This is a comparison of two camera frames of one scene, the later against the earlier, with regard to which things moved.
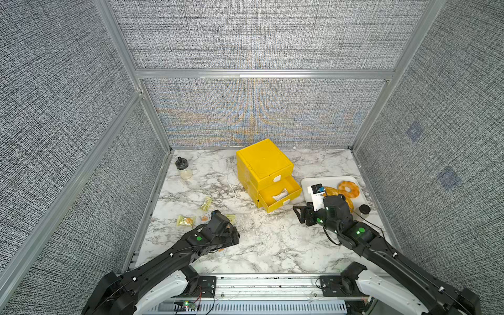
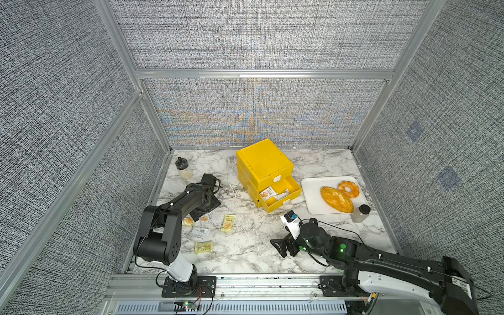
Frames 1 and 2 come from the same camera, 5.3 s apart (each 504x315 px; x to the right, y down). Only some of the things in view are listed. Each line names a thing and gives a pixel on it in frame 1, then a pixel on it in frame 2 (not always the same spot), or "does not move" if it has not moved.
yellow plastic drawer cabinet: (264, 169) does not move
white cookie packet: (205, 218) does not move
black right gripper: (306, 210) → (289, 241)
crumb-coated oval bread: (329, 191) does not move
